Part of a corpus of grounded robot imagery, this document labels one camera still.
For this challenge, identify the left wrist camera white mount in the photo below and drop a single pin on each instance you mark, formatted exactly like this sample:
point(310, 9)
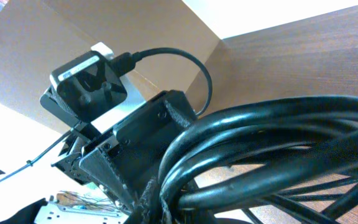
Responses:
point(89, 90)

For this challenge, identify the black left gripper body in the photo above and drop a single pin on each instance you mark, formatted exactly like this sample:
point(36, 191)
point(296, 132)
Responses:
point(136, 146)

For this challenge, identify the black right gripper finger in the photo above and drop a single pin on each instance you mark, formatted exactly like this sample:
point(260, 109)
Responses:
point(150, 209)

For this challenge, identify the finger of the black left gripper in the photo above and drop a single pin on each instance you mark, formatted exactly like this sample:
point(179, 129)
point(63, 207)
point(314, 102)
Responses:
point(99, 166)
point(179, 108)

